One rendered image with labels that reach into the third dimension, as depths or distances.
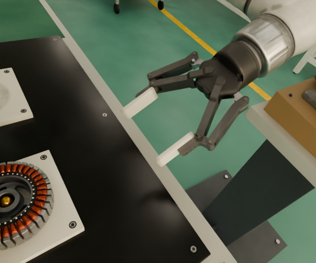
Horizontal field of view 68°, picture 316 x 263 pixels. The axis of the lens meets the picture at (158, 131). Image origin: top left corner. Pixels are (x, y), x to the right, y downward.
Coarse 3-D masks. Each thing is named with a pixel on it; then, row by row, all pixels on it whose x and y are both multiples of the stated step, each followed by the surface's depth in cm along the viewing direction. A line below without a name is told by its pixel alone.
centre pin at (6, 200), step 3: (3, 198) 31; (6, 198) 31; (9, 198) 31; (12, 198) 32; (0, 201) 31; (3, 201) 31; (6, 201) 31; (9, 201) 31; (12, 201) 31; (0, 204) 31; (3, 204) 31; (6, 204) 31; (9, 204) 31; (3, 207) 31
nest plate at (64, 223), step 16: (32, 160) 38; (48, 160) 39; (48, 176) 37; (64, 192) 36; (64, 208) 34; (48, 224) 32; (64, 224) 33; (80, 224) 33; (32, 240) 31; (48, 240) 31; (64, 240) 32; (0, 256) 29; (16, 256) 29; (32, 256) 30
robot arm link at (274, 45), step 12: (252, 24) 38; (264, 24) 36; (276, 24) 36; (240, 36) 38; (252, 36) 36; (264, 36) 36; (276, 36) 36; (288, 36) 36; (252, 48) 37; (264, 48) 36; (276, 48) 36; (288, 48) 37; (264, 60) 36; (276, 60) 37; (264, 72) 38
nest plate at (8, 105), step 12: (0, 72) 49; (12, 72) 50; (0, 84) 47; (12, 84) 48; (0, 96) 45; (12, 96) 46; (24, 96) 46; (0, 108) 44; (12, 108) 44; (24, 108) 45; (0, 120) 42; (12, 120) 43
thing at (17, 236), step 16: (0, 176) 32; (16, 176) 33; (32, 176) 33; (0, 192) 31; (16, 192) 32; (32, 192) 32; (48, 192) 32; (0, 208) 30; (16, 208) 31; (32, 208) 30; (48, 208) 31; (0, 224) 28; (16, 224) 29; (32, 224) 29; (0, 240) 27; (16, 240) 29
